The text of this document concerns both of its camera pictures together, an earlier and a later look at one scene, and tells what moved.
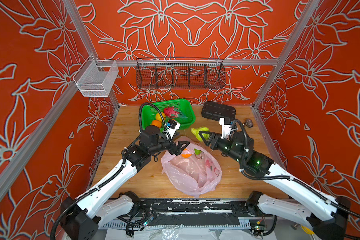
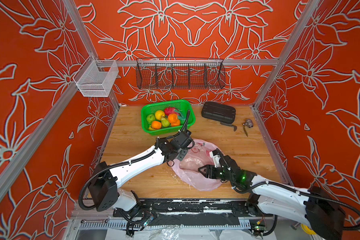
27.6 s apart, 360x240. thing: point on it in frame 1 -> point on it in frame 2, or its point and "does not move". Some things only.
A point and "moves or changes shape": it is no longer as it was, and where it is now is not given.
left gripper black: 178,147 -> 184,152
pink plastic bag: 197,175 moves or changes shape
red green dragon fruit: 173,112 does not move
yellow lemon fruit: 158,117 does not move
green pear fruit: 196,131 -> 165,122
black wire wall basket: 180,73 does not move
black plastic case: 214,110 does not move
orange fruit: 156,123 -> 172,117
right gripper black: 215,138 -> 207,168
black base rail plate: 188,212 does not move
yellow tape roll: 307,230 does not move
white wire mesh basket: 94,78 does not move
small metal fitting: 249,123 does not move
